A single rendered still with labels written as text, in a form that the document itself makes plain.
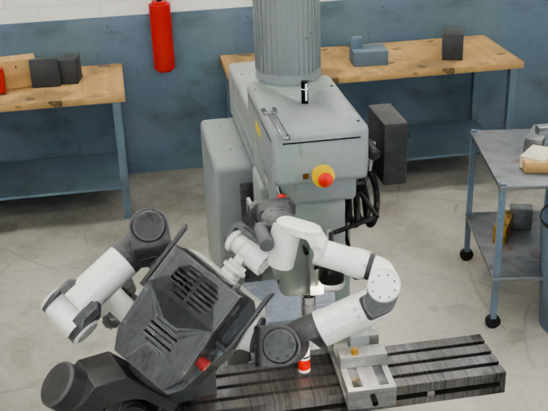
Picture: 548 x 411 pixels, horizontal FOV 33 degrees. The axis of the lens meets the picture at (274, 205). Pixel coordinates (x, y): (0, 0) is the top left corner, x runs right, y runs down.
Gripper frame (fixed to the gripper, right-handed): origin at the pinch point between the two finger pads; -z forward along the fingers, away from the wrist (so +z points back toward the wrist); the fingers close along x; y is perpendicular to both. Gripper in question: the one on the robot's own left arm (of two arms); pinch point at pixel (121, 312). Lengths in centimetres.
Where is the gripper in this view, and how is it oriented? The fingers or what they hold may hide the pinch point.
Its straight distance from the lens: 284.2
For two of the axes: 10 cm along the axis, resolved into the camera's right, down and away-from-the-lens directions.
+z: 0.6, -2.8, -9.6
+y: -7.1, -6.8, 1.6
